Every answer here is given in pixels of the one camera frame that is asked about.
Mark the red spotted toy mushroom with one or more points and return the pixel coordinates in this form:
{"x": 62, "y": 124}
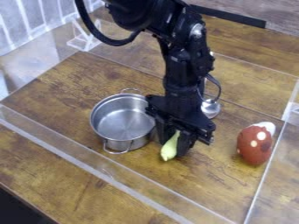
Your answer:
{"x": 255, "y": 141}

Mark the small steel pot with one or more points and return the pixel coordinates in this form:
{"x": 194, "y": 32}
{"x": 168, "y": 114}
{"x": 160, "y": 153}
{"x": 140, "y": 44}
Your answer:
{"x": 120, "y": 122}

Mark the clear acrylic triangle stand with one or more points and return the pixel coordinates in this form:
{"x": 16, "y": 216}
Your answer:
{"x": 83, "y": 40}

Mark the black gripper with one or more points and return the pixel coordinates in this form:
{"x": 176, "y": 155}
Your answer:
{"x": 179, "y": 114}

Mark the black bar on wall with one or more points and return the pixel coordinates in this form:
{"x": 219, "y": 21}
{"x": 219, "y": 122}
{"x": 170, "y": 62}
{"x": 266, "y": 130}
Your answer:
{"x": 231, "y": 16}

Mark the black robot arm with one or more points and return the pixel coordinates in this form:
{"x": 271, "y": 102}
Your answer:
{"x": 176, "y": 25}

